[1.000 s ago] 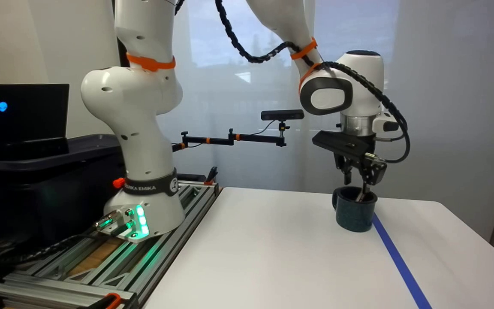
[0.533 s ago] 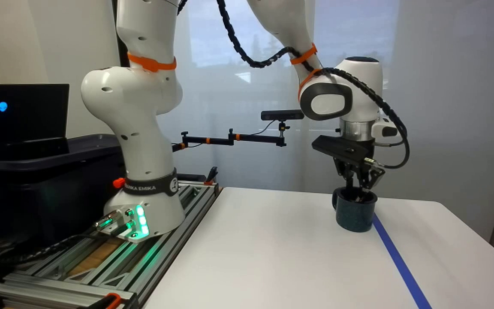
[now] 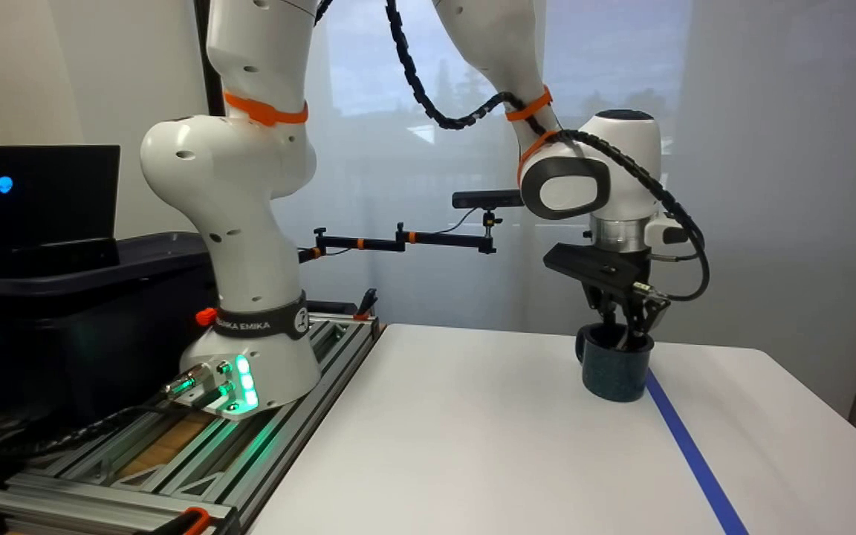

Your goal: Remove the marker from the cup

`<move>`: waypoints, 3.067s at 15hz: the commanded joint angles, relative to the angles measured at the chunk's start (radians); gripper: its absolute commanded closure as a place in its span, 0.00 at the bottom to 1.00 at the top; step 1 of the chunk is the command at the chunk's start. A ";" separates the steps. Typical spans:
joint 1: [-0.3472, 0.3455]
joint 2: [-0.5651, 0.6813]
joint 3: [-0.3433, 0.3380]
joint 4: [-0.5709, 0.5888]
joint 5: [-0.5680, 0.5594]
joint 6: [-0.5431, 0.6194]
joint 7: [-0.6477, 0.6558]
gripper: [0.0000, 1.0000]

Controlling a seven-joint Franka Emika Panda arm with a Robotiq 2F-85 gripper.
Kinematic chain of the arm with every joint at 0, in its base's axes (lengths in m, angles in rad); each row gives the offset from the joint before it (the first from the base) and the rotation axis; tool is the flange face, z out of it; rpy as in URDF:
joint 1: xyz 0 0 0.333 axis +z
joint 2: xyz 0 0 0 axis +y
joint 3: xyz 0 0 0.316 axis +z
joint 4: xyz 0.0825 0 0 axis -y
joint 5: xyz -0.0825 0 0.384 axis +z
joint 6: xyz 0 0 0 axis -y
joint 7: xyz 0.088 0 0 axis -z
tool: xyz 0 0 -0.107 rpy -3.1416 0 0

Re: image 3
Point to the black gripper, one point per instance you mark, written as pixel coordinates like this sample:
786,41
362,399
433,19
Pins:
630,296

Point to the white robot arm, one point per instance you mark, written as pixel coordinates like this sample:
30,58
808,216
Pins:
250,245

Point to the marker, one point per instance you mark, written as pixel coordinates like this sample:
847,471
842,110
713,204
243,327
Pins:
626,339

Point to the dark blue speckled mug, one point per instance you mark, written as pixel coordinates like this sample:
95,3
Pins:
612,371

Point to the blue tape strip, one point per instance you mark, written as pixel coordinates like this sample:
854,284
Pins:
695,461

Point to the orange and black clamp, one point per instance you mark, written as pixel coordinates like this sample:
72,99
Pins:
365,303
192,520

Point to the window with sheer blind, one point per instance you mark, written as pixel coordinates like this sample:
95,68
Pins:
398,148

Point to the black storage bin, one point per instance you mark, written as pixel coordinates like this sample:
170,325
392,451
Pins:
101,319

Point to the black laptop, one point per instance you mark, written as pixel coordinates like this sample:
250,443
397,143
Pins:
34,200

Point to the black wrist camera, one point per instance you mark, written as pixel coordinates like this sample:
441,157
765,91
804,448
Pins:
584,264

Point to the camera on mount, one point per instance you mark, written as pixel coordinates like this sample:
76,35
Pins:
484,199

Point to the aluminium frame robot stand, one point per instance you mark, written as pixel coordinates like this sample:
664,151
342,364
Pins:
198,461

